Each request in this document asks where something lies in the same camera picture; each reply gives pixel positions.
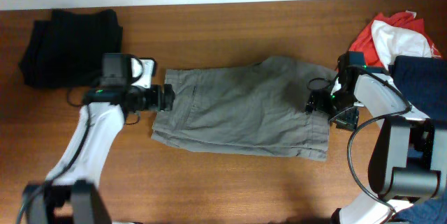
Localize navy blue garment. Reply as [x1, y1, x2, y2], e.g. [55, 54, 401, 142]
[389, 56, 446, 224]

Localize red shirt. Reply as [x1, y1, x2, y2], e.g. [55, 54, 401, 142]
[349, 10, 442, 67]

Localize white cloth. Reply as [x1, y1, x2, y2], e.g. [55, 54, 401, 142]
[371, 20, 432, 70]

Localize grey shorts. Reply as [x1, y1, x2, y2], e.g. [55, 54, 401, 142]
[151, 56, 336, 161]

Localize folded black garment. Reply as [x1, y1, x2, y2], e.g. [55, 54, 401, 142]
[19, 9, 123, 89]

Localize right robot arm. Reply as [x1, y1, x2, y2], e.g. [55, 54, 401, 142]
[305, 52, 446, 223]

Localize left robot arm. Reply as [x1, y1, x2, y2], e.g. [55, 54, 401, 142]
[16, 53, 175, 223]

